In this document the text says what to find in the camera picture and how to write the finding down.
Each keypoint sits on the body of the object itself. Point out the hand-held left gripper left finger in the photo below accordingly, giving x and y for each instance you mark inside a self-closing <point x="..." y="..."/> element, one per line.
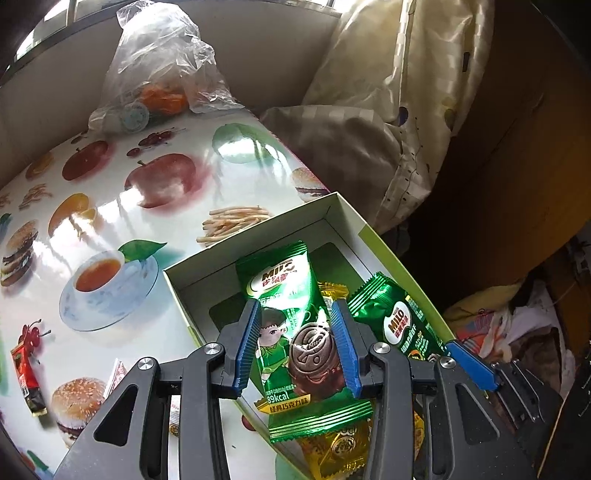
<point x="247" y="350"/>

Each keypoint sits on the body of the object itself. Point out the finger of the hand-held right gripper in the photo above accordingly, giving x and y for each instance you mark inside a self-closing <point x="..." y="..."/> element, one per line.
<point x="475" y="364"/>

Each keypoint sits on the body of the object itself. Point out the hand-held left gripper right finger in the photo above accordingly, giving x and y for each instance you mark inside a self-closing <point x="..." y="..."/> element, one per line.
<point x="344" y="350"/>

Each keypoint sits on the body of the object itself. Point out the yellow candy packet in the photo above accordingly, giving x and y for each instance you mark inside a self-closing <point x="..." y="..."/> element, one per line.
<point x="333" y="295"/>

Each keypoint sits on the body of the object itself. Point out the green foil snack packet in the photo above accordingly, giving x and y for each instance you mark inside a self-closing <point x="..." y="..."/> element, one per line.
<point x="281" y="295"/>
<point x="397" y="314"/>

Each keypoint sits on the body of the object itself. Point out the long gold snack bar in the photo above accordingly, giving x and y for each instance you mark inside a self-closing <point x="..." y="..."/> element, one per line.
<point x="418" y="434"/>
<point x="332" y="454"/>

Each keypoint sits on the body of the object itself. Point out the green cardboard box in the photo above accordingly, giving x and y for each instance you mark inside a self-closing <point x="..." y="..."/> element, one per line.
<point x="277" y="240"/>

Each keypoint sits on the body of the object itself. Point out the yellow cloth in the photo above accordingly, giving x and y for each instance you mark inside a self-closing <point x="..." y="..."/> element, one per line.
<point x="475" y="304"/>

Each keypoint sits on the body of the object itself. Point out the white red candy packet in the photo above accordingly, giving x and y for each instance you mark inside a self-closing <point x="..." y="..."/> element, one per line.
<point x="116" y="378"/>
<point x="174" y="417"/>

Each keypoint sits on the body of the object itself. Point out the beige pillow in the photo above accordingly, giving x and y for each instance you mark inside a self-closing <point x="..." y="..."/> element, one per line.
<point x="337" y="143"/>

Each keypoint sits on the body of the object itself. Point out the small red snack packet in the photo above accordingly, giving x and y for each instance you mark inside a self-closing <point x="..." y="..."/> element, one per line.
<point x="27" y="378"/>

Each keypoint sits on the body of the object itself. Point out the brown wooden cabinet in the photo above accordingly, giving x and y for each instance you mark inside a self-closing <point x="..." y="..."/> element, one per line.
<point x="521" y="138"/>

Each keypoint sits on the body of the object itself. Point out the pale green round lid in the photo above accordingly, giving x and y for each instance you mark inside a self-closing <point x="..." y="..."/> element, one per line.
<point x="135" y="117"/>

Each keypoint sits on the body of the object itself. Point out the orange wrapped item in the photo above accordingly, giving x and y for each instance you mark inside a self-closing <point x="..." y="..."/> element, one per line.
<point x="164" y="99"/>

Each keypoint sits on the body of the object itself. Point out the beige quilt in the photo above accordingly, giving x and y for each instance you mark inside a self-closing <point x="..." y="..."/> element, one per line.
<point x="415" y="69"/>

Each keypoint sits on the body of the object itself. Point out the clear plastic bag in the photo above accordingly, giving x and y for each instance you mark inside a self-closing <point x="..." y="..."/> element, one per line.
<point x="157" y="50"/>

